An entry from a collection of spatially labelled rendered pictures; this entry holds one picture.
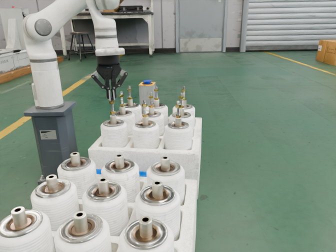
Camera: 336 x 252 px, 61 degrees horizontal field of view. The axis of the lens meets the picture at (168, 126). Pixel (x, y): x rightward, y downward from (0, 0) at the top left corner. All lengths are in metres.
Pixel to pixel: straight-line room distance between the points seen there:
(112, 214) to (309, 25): 6.08
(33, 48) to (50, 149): 0.37
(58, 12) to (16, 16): 3.43
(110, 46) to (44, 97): 0.32
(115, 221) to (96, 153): 0.44
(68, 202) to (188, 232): 0.27
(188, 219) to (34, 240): 0.31
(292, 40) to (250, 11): 1.02
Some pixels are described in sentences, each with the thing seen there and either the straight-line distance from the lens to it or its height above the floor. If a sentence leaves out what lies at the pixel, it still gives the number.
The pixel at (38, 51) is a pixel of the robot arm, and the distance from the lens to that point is 1.13.
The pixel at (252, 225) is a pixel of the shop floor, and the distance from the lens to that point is 0.97.
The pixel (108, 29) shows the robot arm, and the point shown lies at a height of 0.58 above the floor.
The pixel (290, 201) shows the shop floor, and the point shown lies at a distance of 1.12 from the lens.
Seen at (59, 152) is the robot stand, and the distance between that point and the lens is 1.17.
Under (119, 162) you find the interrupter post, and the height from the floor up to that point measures 0.27.
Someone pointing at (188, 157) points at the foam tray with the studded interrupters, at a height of 0.16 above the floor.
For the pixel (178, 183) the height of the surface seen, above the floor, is 0.23.
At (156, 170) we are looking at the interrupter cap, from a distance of 0.71.
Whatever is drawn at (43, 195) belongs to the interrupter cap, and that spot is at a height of 0.25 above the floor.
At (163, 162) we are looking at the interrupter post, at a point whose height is 0.27.
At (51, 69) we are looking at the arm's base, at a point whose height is 0.44.
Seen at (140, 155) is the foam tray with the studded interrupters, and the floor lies 0.16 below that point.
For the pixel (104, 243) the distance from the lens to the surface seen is 0.56.
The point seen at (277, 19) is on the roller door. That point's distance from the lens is 6.25.
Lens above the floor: 0.60
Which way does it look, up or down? 20 degrees down
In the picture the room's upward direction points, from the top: 1 degrees counter-clockwise
